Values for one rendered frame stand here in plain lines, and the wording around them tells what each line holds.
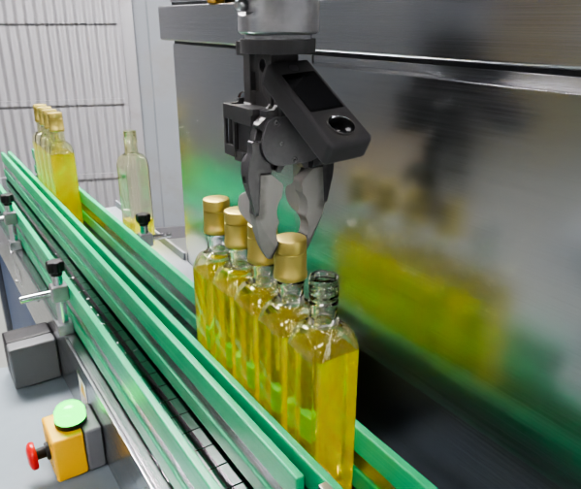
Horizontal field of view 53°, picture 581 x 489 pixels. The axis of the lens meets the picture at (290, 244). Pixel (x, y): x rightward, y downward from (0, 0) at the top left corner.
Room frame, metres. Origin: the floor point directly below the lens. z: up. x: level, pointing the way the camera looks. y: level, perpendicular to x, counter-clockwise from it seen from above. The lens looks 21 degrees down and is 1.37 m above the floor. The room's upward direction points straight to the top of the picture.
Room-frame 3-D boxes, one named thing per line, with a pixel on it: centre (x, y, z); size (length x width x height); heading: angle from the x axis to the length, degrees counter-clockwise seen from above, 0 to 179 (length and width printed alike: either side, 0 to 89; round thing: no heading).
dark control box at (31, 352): (0.94, 0.48, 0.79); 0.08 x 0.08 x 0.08; 33
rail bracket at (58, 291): (0.86, 0.40, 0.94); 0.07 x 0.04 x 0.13; 123
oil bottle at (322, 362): (0.52, -0.03, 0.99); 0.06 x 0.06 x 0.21; 34
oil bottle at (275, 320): (0.56, 0.00, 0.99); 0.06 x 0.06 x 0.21; 33
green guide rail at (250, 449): (1.17, 0.47, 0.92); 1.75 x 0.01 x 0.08; 33
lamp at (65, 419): (0.70, 0.32, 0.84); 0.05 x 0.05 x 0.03
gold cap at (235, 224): (0.66, 0.06, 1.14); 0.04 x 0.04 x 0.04
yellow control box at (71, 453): (0.70, 0.32, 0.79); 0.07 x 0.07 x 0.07; 33
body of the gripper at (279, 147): (0.59, 0.02, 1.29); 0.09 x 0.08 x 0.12; 33
